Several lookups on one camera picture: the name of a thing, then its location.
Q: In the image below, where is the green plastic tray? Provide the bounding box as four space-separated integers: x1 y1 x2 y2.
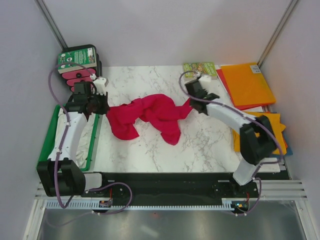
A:
38 105 102 172

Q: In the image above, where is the right aluminium corner post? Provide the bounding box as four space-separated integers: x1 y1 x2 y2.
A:
257 0 301 68

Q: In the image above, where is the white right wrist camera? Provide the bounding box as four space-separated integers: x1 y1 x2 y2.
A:
198 74 213 90

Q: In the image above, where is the green illustrated paperback book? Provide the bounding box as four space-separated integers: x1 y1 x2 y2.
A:
182 62 218 81

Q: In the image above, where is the white slotted cable duct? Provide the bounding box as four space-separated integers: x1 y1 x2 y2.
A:
44 198 249 211

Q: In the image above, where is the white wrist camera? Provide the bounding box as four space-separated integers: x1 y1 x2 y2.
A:
198 74 213 90
93 77 109 96

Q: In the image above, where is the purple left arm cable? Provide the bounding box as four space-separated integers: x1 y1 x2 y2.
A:
47 62 97 209

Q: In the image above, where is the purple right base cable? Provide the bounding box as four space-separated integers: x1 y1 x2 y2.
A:
231 177 262 217

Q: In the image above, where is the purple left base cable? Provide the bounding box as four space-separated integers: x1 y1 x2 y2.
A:
84 182 133 217

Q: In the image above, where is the magenta pink t-shirt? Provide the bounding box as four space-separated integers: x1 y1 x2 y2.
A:
106 94 192 146

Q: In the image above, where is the aluminium corner post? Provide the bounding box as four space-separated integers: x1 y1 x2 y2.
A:
257 0 301 68
34 0 68 49

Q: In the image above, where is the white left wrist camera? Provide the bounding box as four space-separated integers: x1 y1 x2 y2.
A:
93 77 109 96

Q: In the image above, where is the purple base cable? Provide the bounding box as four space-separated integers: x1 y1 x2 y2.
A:
84 182 133 217
231 177 262 217

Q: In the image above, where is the blue folded t-shirt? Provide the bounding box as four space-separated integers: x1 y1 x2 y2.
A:
270 145 293 158

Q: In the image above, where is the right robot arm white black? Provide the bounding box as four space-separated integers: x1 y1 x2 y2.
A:
185 78 279 197

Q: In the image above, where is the green book on drawers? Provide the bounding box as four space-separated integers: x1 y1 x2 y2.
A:
57 47 97 74

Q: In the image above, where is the black pink drawer unit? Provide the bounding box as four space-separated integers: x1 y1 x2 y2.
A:
59 44 103 92

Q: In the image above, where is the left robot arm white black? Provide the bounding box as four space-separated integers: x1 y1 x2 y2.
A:
36 77 110 197

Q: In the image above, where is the white crumpled t-shirt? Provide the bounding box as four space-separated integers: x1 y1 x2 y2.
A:
60 112 97 171

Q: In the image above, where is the left aluminium corner post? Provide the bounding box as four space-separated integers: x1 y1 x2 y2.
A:
34 0 68 49

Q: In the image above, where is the orange plastic folder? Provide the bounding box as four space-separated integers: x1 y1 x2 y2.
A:
220 62 276 110

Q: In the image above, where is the yellow folded t-shirt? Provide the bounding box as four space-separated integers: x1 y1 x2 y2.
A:
232 111 286 153

